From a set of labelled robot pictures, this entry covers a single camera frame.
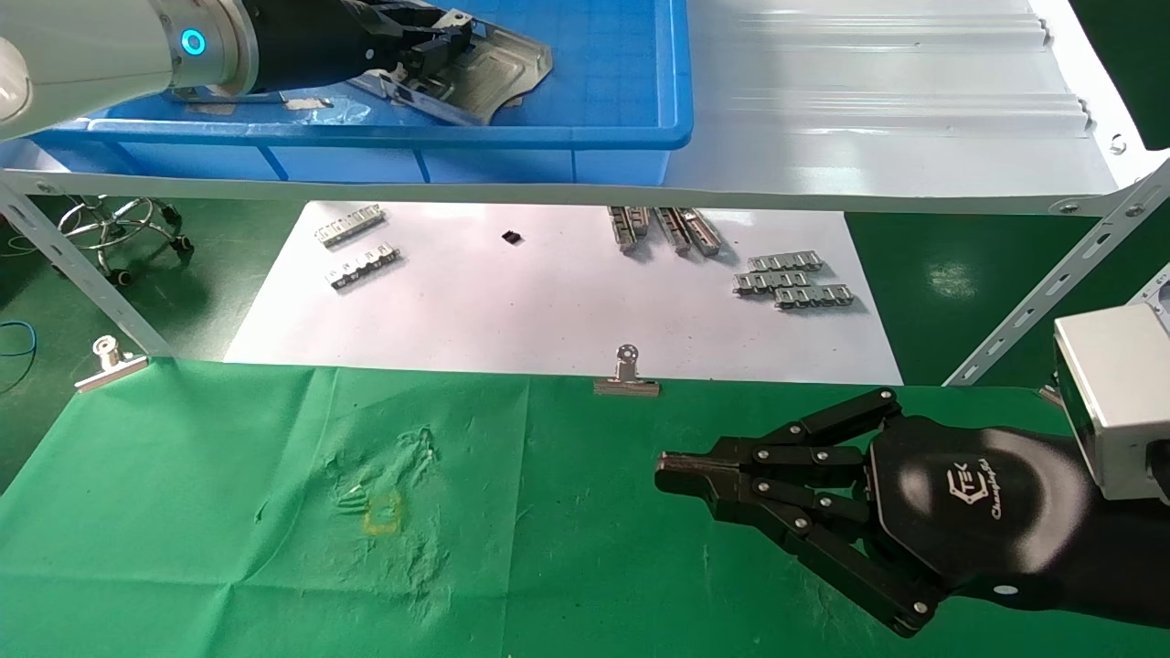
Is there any white metal shelf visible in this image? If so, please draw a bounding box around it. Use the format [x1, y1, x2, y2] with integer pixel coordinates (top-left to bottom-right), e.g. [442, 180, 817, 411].
[0, 0, 1170, 218]

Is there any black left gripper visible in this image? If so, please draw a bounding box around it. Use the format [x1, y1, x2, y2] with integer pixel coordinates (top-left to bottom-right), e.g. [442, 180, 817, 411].
[329, 0, 474, 81]

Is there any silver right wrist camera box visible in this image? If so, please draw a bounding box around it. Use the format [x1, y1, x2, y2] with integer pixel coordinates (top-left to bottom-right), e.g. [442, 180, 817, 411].
[1053, 302, 1170, 504]

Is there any silver binder clip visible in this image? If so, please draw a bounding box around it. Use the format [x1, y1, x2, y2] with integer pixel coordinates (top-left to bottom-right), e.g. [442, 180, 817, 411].
[75, 335, 149, 394]
[594, 344, 661, 398]

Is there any white paper sheet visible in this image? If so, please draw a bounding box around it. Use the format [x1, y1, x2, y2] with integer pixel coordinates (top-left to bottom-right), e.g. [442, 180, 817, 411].
[224, 201, 904, 385]

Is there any blue plastic bin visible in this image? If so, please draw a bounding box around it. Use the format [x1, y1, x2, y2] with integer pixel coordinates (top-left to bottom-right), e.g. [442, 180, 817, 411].
[0, 0, 695, 186]

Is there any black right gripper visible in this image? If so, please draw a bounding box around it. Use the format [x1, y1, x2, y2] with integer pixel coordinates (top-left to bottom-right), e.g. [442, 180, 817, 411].
[655, 387, 1098, 639]

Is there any chrome stool base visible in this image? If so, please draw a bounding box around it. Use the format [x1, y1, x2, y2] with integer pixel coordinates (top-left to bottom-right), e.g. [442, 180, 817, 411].
[57, 196, 195, 286]

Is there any green cloth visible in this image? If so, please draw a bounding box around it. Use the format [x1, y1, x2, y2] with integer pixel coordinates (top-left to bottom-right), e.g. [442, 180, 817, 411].
[0, 356, 1170, 658]

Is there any slotted white angle strut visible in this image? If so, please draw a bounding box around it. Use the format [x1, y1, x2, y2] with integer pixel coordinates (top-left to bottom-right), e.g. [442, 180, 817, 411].
[1129, 263, 1170, 307]
[0, 174, 175, 359]
[941, 160, 1170, 387]

